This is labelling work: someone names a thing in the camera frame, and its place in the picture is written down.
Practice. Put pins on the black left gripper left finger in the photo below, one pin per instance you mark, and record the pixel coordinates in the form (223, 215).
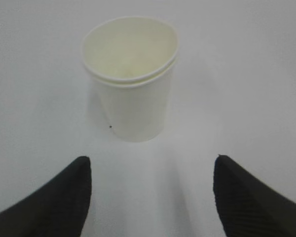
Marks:
(57, 209)

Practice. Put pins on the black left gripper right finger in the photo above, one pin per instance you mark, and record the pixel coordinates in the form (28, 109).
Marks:
(247, 207)

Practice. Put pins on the white paper cup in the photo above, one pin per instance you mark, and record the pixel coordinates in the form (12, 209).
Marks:
(131, 60)

